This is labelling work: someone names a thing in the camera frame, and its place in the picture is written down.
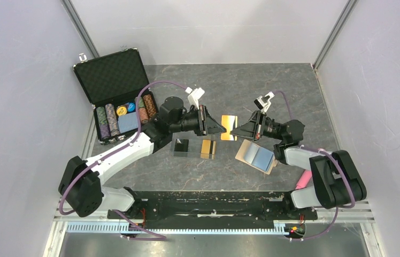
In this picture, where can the pink cylinder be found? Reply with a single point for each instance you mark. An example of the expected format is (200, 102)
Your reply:
(304, 180)

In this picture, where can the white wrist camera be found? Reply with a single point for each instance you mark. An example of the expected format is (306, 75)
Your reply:
(263, 103)
(194, 95)

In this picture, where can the beige leather card holder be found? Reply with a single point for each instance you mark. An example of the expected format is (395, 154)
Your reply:
(256, 156)

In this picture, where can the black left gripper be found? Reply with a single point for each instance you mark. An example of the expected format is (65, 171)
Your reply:
(206, 122)

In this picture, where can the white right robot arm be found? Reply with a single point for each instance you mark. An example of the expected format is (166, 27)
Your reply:
(336, 180)

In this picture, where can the orange black poker chip stack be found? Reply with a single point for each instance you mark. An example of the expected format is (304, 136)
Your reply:
(150, 105)

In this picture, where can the blue dealer chip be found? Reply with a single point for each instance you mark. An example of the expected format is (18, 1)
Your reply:
(131, 107)

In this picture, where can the blue playing card deck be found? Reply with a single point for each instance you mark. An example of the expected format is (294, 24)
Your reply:
(127, 122)

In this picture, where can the yellow dealer chip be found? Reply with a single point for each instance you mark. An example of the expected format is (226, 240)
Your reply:
(121, 110)

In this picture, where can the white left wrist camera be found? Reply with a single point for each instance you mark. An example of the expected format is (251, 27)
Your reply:
(194, 95)

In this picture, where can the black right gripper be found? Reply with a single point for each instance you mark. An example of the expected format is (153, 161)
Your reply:
(250, 129)

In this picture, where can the clear acrylic card stand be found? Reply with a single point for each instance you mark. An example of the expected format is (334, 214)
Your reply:
(194, 149)

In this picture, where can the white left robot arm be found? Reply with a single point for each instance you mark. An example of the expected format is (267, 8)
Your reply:
(82, 185)

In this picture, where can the black poker chip case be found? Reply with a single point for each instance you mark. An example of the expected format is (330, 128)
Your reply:
(117, 78)

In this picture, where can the green poker chip stack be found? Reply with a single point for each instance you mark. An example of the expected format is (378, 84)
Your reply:
(101, 116)

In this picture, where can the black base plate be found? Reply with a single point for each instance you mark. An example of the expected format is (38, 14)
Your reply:
(214, 209)

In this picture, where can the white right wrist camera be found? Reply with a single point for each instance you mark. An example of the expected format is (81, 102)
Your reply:
(263, 103)

